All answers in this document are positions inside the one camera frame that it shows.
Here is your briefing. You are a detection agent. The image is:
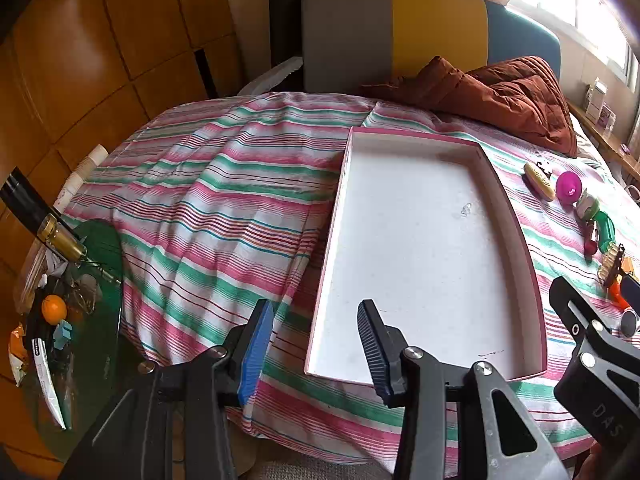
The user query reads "round green glass table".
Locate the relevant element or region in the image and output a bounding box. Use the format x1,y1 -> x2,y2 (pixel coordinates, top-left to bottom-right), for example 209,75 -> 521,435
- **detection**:
20,220 -> 126,461

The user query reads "orange fruit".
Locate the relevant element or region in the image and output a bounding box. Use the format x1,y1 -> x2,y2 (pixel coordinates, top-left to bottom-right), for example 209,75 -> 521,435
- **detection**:
41,295 -> 68,323

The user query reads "grey yellow blue headboard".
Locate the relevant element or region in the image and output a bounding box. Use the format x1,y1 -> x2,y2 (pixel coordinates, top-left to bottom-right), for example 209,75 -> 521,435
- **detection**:
300,0 -> 563,96

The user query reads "wooden bedside shelf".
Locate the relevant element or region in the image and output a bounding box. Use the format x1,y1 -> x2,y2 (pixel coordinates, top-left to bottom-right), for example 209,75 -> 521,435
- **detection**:
567,100 -> 640,181

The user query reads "white flat packet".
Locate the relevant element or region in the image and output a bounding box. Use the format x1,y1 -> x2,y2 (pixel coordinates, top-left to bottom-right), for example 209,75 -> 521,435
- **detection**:
31,337 -> 68,431

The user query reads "black capped gold bottle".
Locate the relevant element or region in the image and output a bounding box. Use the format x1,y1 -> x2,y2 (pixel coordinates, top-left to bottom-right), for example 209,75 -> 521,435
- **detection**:
0,167 -> 88,261

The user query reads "teal green plastic holder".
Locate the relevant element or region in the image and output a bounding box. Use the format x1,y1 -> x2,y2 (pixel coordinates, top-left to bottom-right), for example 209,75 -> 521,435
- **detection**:
592,211 -> 617,253

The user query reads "white carton box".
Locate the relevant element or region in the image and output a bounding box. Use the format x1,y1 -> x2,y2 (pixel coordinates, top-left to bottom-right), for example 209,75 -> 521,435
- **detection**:
586,80 -> 608,123

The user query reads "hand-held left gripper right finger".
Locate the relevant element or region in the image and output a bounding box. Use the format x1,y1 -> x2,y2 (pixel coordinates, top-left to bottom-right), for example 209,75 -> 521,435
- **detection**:
357,300 -> 571,480

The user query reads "small blue plastic piece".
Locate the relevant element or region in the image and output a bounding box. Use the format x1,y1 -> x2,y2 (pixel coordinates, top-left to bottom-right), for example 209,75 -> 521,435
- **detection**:
52,319 -> 73,351

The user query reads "striped pink green blanket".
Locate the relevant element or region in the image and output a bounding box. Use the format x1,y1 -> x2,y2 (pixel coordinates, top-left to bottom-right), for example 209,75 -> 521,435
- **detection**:
60,91 -> 640,463

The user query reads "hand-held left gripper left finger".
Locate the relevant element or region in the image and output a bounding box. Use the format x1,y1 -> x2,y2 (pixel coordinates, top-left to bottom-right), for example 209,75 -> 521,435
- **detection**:
60,299 -> 275,480

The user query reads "brown quilted duvet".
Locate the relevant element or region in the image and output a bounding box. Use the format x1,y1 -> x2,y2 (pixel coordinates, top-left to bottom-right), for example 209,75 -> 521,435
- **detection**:
360,55 -> 580,157

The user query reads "magenta perforated dome toy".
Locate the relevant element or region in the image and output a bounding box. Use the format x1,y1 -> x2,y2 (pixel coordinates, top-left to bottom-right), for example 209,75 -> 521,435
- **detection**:
556,171 -> 583,206

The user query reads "white tray with pink rim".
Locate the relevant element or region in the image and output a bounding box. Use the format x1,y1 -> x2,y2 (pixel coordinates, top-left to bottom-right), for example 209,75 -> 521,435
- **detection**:
304,126 -> 549,386

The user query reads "clear plastic container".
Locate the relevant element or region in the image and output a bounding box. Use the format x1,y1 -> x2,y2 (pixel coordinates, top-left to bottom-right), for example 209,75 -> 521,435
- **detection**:
14,240 -> 66,316

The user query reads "green and white camera toy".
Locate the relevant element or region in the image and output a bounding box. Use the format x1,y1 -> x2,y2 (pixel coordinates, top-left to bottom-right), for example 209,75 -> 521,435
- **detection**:
576,191 -> 601,221

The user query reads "orange snack packet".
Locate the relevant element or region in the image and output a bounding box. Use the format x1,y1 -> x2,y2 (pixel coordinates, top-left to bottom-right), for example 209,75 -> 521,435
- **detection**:
7,325 -> 32,387

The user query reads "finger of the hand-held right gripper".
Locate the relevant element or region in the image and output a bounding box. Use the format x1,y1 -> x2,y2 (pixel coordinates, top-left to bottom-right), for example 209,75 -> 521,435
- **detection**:
548,276 -> 640,386
619,275 -> 640,310

